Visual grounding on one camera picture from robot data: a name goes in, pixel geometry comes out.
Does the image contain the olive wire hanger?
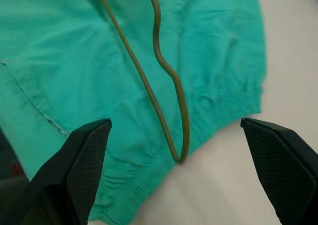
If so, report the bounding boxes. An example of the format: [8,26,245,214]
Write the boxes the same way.
[95,0,191,163]

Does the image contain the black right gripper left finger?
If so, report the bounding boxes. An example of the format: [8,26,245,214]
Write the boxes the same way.
[0,118,112,225]

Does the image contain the teal green shorts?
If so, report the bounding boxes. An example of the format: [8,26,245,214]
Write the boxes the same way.
[0,0,264,223]

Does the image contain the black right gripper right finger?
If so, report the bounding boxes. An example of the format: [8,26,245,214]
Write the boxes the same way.
[240,117,318,225]

